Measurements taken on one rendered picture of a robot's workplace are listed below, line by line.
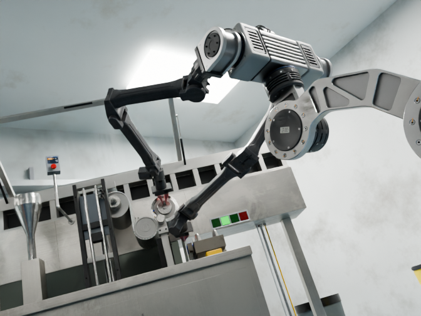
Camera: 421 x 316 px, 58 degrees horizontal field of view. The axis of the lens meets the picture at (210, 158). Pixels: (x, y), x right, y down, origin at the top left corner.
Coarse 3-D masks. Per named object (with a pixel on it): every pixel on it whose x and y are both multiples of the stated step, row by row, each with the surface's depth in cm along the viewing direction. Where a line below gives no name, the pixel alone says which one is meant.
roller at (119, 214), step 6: (108, 198) 204; (120, 198) 204; (126, 198) 204; (126, 204) 203; (120, 210) 201; (126, 210) 202; (114, 216) 200; (120, 216) 200; (126, 216) 206; (114, 222) 208; (120, 222) 209; (126, 222) 213; (120, 228) 219; (126, 228) 222
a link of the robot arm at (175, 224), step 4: (184, 204) 182; (180, 208) 182; (180, 212) 184; (180, 216) 183; (184, 216) 184; (196, 216) 183; (176, 220) 183; (180, 220) 182; (184, 220) 183; (172, 224) 181; (176, 224) 179; (180, 224) 180; (172, 228) 180; (176, 228) 179; (180, 228) 179; (172, 232) 182; (176, 232) 181
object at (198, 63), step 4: (196, 48) 133; (196, 52) 133; (196, 60) 133; (200, 60) 130; (196, 64) 133; (200, 64) 130; (192, 68) 136; (196, 68) 133; (200, 68) 130; (204, 68) 129; (192, 72) 136; (196, 72) 135; (200, 72) 133; (204, 72) 129; (208, 72) 129; (192, 76) 136; (196, 76) 135; (200, 76) 135; (204, 76) 134; (208, 76) 134; (212, 76) 132; (216, 76) 132; (220, 76) 133; (200, 80) 137; (204, 80) 137
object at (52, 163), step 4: (48, 156) 212; (52, 156) 212; (56, 156) 213; (48, 160) 210; (52, 160) 211; (56, 160) 212; (48, 164) 209; (52, 164) 208; (56, 164) 211; (48, 168) 208; (52, 168) 208; (56, 168) 210; (60, 168) 211; (48, 172) 208; (52, 172) 210; (56, 172) 211; (60, 172) 212
